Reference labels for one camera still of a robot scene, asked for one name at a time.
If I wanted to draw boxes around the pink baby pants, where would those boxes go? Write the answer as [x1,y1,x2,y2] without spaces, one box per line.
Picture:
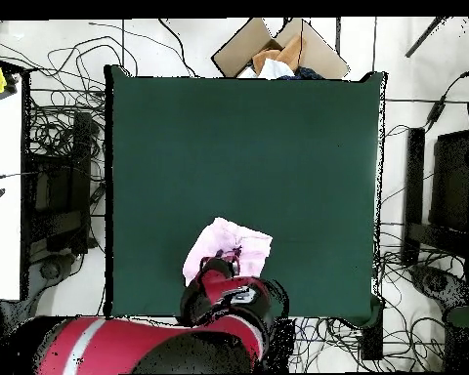
[182,217,274,287]

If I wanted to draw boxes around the black flat monitor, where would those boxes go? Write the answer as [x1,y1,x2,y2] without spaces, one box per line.
[428,129,469,235]

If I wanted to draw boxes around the dark green table cloth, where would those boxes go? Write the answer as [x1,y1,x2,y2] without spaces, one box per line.
[103,64,388,327]

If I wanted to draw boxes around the grey round stand base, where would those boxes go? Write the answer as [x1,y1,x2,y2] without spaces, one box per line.
[30,253,77,292]

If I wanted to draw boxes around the black long bar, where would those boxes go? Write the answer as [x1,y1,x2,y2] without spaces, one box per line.
[401,127,426,267]

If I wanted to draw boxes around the black equipment rack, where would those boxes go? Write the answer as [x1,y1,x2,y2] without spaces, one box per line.
[25,110,96,255]

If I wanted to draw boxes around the white cloth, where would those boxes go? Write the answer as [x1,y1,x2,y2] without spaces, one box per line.
[237,58,297,80]

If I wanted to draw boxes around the dark blue cloth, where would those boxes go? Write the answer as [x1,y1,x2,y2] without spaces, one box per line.
[278,65,325,81]

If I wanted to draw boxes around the orange cloth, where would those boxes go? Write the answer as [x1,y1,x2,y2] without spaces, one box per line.
[251,34,307,73]

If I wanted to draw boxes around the open cardboard box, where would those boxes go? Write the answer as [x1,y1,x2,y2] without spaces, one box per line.
[210,17,351,80]

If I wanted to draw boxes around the white side table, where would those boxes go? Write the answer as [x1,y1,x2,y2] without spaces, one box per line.
[0,73,24,302]

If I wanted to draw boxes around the black power adapter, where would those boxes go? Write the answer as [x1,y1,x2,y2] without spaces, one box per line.
[425,99,448,123]

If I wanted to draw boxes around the dark thin pole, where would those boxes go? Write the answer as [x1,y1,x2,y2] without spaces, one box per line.
[405,16,446,59]

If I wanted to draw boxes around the black cable tangle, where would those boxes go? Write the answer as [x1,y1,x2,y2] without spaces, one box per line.
[24,19,110,165]
[374,218,469,372]

